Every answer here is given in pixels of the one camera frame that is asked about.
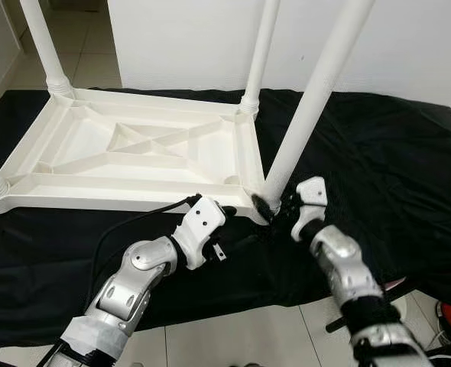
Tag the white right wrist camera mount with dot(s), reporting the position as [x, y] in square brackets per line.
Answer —
[311, 195]

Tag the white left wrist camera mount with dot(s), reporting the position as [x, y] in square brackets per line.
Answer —
[199, 222]

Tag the pink flat sheet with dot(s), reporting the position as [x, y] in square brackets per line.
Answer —
[395, 284]

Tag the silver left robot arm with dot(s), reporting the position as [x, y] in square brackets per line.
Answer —
[126, 290]

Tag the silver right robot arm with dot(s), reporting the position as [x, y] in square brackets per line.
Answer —
[344, 264]

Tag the black table cloth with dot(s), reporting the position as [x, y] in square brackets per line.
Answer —
[394, 176]

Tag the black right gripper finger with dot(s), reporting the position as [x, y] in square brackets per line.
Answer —
[262, 208]

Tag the white plastic ribbed table top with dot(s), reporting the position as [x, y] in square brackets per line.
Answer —
[80, 153]

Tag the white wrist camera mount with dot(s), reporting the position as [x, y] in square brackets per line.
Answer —
[311, 195]
[199, 222]

